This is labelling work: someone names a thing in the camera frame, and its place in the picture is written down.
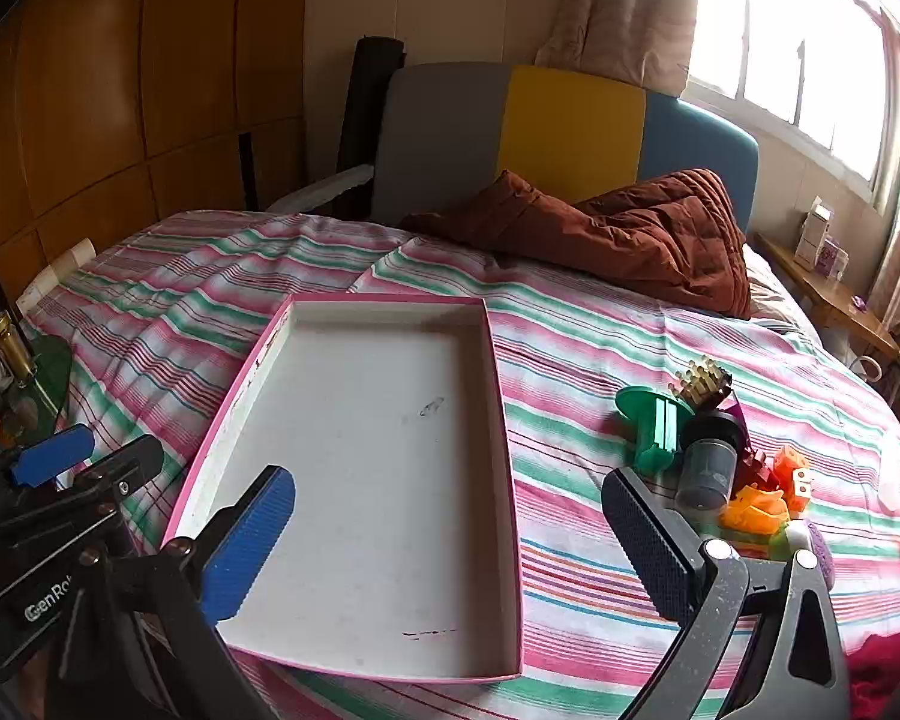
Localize red cloth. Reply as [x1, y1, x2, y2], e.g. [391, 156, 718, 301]
[844, 626, 900, 720]

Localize green plastic toy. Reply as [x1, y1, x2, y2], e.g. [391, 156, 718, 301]
[615, 385, 695, 475]

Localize white and green device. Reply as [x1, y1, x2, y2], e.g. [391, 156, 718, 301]
[701, 517, 815, 563]

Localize red toy piece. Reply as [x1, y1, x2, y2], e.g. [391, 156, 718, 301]
[735, 450, 779, 500]

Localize wooden bedside table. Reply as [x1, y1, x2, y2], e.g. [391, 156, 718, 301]
[754, 232, 900, 361]

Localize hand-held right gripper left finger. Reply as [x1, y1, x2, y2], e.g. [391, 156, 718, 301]
[49, 465, 297, 720]

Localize pink cardboard tray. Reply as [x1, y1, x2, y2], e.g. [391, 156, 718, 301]
[161, 294, 524, 685]

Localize purple oval toy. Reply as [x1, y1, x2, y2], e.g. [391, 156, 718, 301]
[806, 521, 837, 590]

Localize brown comb toy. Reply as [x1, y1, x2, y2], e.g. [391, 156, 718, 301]
[669, 358, 734, 413]

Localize orange toy car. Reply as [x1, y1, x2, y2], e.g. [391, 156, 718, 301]
[718, 484, 790, 537]

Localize wooden wardrobe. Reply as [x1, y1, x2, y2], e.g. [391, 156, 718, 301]
[0, 0, 308, 293]

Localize dark bottle with gold neck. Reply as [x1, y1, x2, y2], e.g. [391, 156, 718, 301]
[0, 240, 38, 383]

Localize white chair armrest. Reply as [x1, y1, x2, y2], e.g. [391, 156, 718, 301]
[266, 167, 376, 215]

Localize striped bed sheet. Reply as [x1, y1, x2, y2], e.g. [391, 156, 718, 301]
[15, 210, 900, 720]

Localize pale pillow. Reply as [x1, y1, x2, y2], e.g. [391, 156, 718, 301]
[742, 244, 818, 331]

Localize white carton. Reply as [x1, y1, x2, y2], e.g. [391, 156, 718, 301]
[795, 196, 833, 267]

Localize grey jar with black lid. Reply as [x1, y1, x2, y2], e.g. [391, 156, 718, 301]
[673, 411, 749, 512]

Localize green glass tabletop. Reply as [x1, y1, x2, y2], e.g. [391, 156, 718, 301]
[15, 334, 72, 436]

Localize grey yellow blue headboard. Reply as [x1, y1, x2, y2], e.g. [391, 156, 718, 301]
[371, 62, 760, 230]

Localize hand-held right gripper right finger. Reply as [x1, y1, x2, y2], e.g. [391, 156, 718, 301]
[601, 467, 852, 720]

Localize purple carton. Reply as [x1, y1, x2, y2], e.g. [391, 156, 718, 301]
[821, 236, 850, 282]

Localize white bed side rail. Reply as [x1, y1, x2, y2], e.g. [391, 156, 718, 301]
[16, 238, 95, 312]

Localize brown quilt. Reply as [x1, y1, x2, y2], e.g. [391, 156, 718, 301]
[401, 169, 755, 320]

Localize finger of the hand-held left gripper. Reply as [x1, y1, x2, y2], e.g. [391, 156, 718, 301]
[10, 424, 96, 490]
[73, 435, 166, 530]

